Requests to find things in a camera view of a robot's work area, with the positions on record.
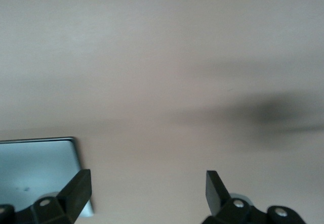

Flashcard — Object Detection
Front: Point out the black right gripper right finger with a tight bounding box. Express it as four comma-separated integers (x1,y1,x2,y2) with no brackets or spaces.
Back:
201,170,308,224

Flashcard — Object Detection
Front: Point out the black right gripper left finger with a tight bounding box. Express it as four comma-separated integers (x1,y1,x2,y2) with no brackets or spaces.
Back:
0,168,92,224

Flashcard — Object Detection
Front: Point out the silver laptop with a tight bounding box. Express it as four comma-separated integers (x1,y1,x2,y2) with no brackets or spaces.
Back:
0,137,95,217

